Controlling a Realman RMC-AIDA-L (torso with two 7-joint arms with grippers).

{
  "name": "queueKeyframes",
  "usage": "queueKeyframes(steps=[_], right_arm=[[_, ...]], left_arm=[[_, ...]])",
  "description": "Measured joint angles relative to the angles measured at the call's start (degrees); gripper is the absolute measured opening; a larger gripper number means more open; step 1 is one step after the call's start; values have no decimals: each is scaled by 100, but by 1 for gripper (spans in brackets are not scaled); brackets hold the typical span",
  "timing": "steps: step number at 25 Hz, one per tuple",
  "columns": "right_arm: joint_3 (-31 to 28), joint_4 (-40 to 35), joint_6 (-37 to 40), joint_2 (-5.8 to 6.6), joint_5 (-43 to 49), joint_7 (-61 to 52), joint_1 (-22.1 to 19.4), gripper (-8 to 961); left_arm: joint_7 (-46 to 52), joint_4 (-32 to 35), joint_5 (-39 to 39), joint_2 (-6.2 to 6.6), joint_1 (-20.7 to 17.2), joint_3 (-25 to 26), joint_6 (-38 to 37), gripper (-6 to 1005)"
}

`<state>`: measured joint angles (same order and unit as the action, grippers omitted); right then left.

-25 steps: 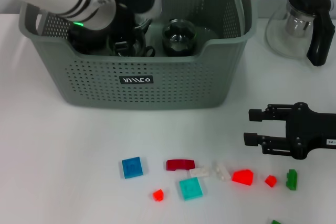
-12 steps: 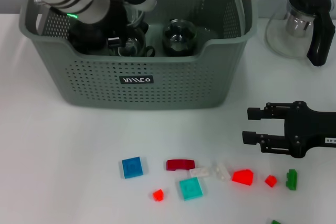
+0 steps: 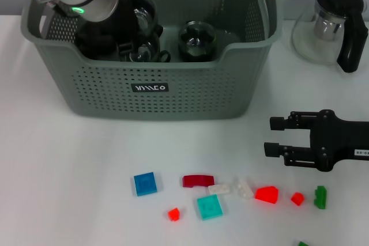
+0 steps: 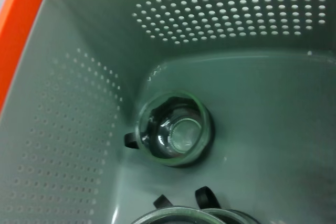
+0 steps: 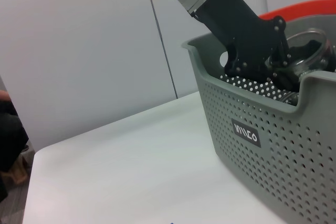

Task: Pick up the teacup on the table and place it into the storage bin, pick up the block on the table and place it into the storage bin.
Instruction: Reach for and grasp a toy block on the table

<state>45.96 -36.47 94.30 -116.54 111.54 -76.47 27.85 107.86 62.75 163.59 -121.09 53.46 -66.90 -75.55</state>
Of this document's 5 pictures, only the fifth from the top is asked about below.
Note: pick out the person in dark clothes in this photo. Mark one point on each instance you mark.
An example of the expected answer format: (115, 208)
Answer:
(10, 134)

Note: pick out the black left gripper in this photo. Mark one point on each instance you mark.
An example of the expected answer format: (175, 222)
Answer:
(244, 37)

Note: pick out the glass teacup black holder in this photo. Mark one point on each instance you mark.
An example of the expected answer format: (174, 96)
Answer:
(291, 98)
(312, 58)

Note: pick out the wooden stool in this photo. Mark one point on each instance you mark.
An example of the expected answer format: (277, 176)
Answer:
(18, 171)

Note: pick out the grey perforated storage basket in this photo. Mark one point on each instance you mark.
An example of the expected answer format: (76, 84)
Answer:
(262, 169)

